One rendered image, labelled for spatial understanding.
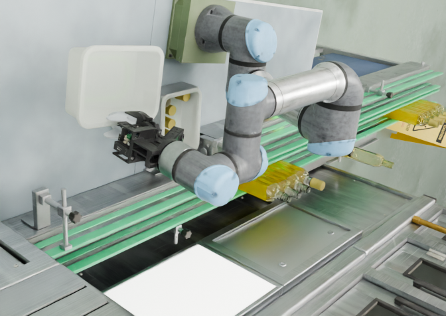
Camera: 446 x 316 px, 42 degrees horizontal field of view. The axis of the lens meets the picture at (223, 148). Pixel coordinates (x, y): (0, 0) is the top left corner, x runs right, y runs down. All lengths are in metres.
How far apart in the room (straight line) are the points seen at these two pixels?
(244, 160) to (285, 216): 0.99
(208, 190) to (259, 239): 0.90
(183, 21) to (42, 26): 0.46
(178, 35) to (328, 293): 0.90
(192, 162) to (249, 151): 0.12
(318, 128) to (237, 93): 0.40
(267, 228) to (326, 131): 0.66
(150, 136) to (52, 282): 0.34
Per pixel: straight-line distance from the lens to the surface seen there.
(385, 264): 2.02
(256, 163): 1.16
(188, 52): 1.84
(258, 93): 1.10
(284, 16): 2.34
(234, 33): 1.75
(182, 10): 1.83
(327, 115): 1.43
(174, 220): 1.83
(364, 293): 1.86
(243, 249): 1.89
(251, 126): 1.11
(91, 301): 1.07
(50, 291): 1.10
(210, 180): 1.06
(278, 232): 2.00
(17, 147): 1.63
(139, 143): 1.15
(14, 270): 1.17
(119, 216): 1.71
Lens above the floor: 2.07
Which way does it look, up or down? 36 degrees down
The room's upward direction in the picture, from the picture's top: 111 degrees clockwise
